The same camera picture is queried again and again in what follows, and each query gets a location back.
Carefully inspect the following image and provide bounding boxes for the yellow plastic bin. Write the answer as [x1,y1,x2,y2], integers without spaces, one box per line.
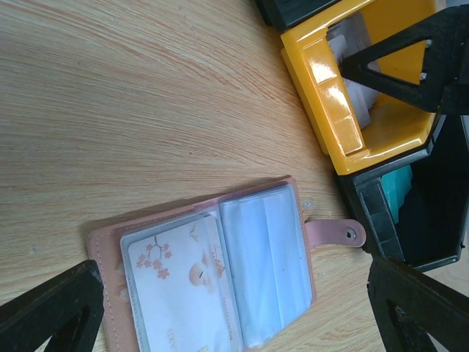
[281,1,446,175]

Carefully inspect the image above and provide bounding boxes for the black bin with green cards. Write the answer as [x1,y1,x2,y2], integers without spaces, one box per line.
[333,115,468,271]

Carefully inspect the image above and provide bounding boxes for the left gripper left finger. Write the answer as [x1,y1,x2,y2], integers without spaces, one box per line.
[1,260,104,351]

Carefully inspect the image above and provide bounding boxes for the white blossom card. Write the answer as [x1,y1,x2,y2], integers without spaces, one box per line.
[121,215,243,351]

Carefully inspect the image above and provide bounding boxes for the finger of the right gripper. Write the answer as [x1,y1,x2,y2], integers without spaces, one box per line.
[340,5,468,114]

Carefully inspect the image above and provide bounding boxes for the green card stack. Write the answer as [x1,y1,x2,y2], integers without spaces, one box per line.
[381,165,413,224]

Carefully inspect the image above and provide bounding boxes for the white pink card stack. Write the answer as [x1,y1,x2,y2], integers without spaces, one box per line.
[326,13,380,129]

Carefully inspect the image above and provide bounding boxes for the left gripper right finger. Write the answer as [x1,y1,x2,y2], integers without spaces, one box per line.
[368,257,468,351]

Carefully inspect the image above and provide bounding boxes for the black bin with red cards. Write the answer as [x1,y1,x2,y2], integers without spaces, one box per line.
[254,0,340,34]

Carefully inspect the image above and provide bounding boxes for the pink card holder wallet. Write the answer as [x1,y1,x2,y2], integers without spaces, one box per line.
[88,177,366,351]

